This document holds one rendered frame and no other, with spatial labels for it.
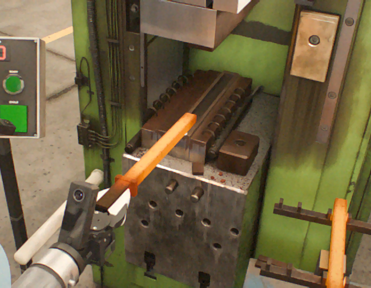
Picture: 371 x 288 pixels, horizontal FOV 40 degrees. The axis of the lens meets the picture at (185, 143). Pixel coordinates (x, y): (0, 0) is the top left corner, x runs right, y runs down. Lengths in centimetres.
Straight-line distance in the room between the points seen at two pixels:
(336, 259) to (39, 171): 207
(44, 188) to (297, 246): 155
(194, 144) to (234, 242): 31
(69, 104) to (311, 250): 224
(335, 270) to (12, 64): 99
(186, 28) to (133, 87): 40
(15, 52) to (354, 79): 91
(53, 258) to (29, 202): 191
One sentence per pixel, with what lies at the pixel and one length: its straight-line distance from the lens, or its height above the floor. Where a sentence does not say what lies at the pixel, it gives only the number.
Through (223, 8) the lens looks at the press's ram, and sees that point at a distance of 122.
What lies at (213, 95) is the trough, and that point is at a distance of 164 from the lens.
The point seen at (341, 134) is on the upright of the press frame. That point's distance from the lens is 145.
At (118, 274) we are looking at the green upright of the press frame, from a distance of 221.
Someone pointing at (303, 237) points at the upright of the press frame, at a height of 64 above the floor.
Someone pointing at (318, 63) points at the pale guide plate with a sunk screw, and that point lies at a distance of 134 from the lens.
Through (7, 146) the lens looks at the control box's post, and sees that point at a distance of 173.
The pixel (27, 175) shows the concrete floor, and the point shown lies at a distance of 295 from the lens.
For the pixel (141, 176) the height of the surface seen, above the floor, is 112.
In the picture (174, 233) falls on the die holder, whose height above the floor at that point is 68.
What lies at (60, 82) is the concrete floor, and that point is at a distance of 382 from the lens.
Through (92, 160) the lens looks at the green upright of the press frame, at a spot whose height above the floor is 68.
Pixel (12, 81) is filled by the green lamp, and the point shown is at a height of 110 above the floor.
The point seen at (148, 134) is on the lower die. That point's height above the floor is 96.
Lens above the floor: 179
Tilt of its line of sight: 35 degrees down
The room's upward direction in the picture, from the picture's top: 3 degrees clockwise
